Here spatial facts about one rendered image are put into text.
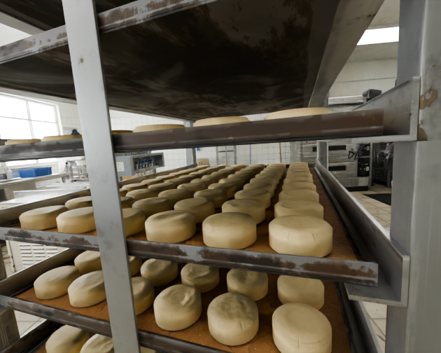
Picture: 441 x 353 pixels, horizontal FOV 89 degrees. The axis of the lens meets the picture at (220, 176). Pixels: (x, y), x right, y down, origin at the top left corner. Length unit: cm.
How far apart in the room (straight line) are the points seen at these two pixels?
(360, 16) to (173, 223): 22
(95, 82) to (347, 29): 21
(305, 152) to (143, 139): 506
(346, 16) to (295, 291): 25
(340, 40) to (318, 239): 18
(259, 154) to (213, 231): 588
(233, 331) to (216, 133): 17
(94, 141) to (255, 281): 22
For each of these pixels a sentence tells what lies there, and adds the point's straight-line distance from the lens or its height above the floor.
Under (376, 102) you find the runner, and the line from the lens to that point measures 20.
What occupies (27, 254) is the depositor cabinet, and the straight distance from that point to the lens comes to 275.
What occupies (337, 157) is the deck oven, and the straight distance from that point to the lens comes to 548.
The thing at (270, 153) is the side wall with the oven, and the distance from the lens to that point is 609.
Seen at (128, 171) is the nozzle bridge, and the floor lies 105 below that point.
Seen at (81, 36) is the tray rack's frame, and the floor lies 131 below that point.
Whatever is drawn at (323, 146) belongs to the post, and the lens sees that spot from 75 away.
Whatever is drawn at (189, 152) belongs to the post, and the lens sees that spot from 84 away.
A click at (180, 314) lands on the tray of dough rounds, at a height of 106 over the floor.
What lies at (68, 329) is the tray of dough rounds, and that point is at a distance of 45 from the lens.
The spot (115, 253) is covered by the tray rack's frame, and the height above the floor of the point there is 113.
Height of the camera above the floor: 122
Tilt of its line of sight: 8 degrees down
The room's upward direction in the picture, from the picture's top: 4 degrees counter-clockwise
